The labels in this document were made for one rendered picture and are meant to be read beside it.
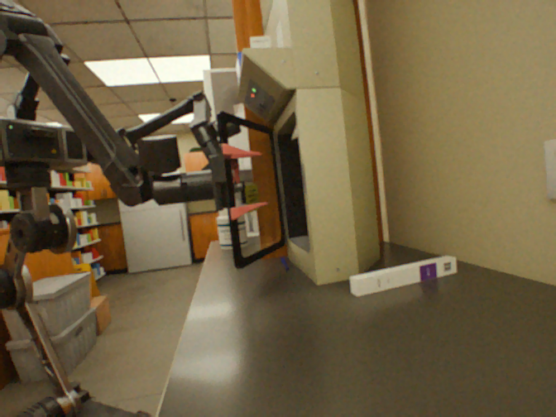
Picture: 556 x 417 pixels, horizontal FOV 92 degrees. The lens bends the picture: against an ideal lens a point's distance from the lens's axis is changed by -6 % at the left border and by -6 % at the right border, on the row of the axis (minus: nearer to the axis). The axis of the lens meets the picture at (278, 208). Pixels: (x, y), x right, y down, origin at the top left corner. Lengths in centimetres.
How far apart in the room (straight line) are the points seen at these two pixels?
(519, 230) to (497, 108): 28
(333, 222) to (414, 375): 40
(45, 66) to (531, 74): 94
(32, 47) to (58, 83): 8
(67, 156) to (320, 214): 101
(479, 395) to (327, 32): 74
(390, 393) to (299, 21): 74
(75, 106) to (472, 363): 74
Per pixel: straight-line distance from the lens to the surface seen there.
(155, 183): 56
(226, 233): 133
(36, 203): 128
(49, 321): 269
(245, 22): 121
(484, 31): 88
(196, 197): 55
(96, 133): 63
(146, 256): 582
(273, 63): 73
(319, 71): 76
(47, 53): 73
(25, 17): 79
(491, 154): 83
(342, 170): 72
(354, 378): 41
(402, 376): 41
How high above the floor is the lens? 117
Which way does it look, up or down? 3 degrees down
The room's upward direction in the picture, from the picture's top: 6 degrees counter-clockwise
